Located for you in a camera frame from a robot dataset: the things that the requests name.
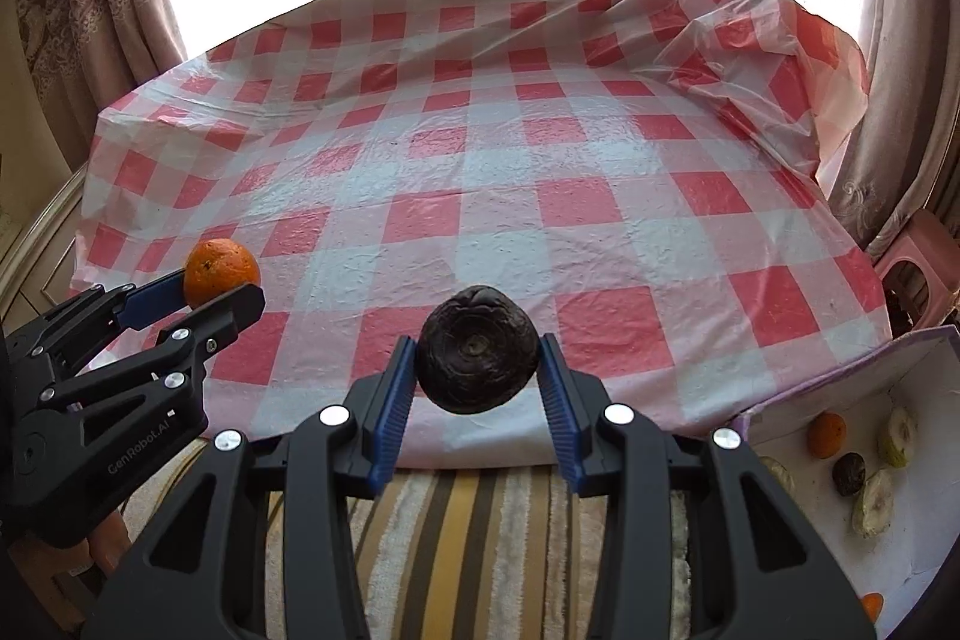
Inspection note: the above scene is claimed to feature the red white checkered tablecloth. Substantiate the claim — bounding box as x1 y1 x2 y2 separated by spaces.
71 0 890 438

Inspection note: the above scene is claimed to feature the pink plastic stool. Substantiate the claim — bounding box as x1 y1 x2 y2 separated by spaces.
874 209 958 330

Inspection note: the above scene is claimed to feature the orange tangerine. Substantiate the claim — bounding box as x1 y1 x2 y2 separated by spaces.
805 411 848 459
184 237 260 308
861 591 885 624

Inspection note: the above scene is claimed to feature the striped sofa towel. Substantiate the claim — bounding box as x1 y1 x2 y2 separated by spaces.
118 440 697 640

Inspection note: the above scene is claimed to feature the halved pear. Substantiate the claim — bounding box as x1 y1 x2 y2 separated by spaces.
851 470 895 539

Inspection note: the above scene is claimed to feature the white box purple trim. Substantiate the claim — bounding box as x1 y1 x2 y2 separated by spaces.
730 323 960 640

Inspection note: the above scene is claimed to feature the halved pear far corner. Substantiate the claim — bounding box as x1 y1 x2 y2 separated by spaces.
877 406 916 470

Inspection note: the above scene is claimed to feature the pink patterned curtain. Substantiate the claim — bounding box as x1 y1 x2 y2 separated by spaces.
828 0 958 259

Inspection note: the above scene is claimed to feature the wrapped pale green fruit half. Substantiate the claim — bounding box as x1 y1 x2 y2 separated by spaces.
760 456 796 495

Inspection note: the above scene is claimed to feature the dark mangosteen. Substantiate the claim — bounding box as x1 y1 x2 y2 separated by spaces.
415 284 540 416
832 452 867 498

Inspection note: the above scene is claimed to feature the person's left hand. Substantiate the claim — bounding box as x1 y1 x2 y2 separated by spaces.
86 510 132 575

